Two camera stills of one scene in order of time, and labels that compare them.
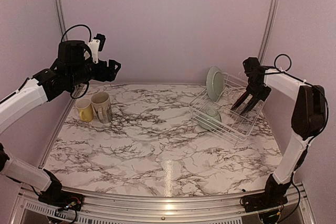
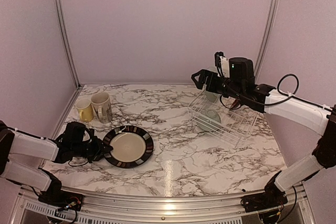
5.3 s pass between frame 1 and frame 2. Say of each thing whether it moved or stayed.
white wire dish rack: stayed
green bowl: stayed
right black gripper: moved
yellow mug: stayed
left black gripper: moved
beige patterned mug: stayed
